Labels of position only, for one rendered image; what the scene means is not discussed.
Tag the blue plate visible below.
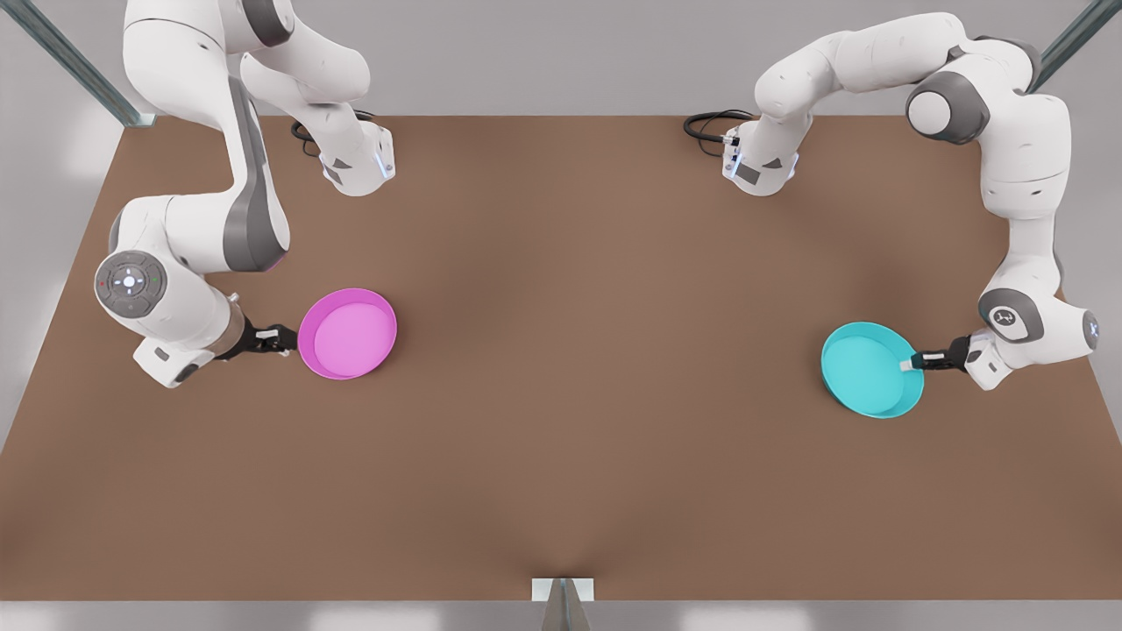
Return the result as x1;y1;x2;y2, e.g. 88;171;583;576
820;322;926;420

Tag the pink plate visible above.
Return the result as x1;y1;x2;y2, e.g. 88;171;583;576
297;287;399;381

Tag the silver frame post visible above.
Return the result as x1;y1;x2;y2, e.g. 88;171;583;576
1030;0;1122;93
532;578;595;631
0;0;157;129

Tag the black cable loop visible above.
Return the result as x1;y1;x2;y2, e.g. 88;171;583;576
683;110;758;160
290;109;378;160

